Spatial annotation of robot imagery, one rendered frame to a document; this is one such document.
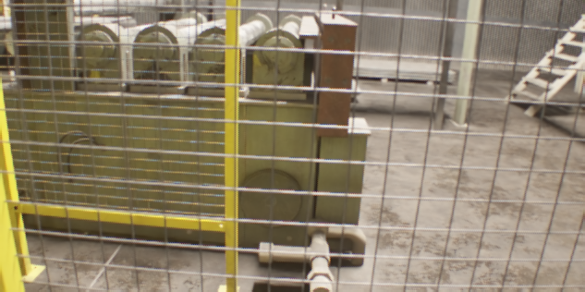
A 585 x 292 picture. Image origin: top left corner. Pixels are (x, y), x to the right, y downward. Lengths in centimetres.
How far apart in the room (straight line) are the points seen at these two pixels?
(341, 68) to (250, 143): 65
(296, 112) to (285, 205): 54
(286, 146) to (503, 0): 1050
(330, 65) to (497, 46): 1045
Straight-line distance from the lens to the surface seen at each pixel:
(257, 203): 248
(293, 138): 236
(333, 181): 246
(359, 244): 250
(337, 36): 215
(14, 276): 86
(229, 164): 191
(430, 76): 863
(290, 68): 231
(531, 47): 1287
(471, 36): 565
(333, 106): 221
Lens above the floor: 143
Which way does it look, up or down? 16 degrees down
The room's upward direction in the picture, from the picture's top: 3 degrees clockwise
